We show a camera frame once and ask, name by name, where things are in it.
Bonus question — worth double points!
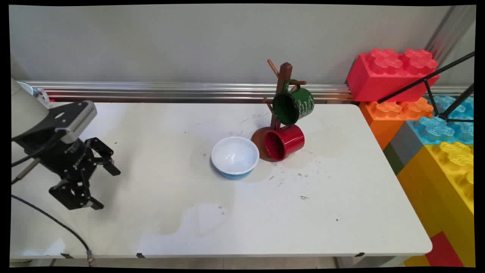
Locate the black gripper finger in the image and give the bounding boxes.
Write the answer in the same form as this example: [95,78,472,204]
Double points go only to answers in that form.
[49,175,105,211]
[85,137,122,177]

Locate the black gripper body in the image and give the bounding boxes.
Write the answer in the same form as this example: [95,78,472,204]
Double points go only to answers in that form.
[23,138,96,179]

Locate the green enamel mug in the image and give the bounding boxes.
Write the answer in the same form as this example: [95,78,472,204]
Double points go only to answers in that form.
[272,79,315,126]

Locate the white enamel mug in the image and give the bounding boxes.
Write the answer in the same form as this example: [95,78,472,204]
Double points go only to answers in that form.
[17,81,50,109]

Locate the white and blue bowl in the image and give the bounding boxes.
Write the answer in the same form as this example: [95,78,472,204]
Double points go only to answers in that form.
[211,136,260,180]

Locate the red enamel mug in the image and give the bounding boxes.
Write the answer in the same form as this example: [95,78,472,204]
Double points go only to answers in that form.
[263,124,305,162]

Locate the brown wooden mug tree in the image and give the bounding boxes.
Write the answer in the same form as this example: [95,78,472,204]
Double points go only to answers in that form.
[251,59,308,163]

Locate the big orange toy brick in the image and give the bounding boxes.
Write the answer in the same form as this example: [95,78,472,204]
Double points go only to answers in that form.
[359,96,434,151]

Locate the big red toy brick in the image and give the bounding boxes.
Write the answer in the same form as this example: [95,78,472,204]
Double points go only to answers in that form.
[346,48,440,103]

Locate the big dark green toy brick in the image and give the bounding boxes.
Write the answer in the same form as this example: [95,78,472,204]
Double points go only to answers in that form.
[383,142,405,176]

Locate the big grey toy brick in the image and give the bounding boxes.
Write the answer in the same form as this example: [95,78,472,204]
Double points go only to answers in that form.
[390,121,426,166]

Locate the big blue toy brick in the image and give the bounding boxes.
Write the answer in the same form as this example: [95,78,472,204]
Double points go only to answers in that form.
[407,95,474,146]

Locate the big yellow toy brick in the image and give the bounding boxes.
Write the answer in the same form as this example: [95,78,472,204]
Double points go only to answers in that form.
[396,141,475,268]

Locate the flat red toy brick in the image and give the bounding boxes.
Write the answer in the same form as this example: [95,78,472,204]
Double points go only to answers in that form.
[424,231,465,268]

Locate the slanted aluminium profile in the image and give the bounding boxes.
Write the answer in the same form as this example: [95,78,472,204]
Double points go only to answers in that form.
[424,5,475,64]

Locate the black camera cable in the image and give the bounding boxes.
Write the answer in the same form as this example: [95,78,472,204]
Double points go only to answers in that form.
[11,131,68,168]

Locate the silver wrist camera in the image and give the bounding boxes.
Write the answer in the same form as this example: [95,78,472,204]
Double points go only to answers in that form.
[56,101,98,144]

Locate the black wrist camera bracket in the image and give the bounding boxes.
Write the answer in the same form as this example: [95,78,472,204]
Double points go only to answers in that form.
[11,101,83,144]

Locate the horizontal aluminium rail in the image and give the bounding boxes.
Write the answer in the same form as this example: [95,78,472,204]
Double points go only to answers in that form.
[17,81,474,104]

